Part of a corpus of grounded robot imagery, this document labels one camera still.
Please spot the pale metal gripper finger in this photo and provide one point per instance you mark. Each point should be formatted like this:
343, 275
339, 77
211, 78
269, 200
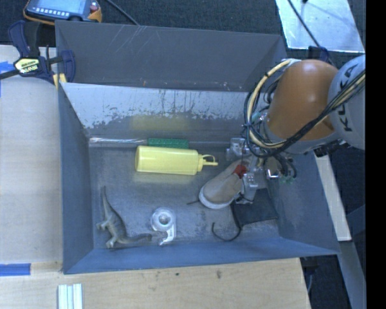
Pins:
237, 148
251, 185

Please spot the tan shoe with white sole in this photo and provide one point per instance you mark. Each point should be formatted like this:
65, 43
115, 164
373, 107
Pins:
222, 188

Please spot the dark green flat block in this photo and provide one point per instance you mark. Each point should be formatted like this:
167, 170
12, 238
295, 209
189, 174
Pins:
169, 142

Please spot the yellow squeeze bottle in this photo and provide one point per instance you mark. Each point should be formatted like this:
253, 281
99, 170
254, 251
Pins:
167, 160

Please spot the grey metal bin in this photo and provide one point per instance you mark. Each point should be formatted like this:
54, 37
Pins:
167, 188

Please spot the clear plastic tape dispenser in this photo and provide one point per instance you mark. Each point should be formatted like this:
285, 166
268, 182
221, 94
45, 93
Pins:
162, 220

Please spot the grey-green toy dinosaur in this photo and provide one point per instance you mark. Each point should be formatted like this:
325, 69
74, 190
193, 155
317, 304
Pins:
115, 227

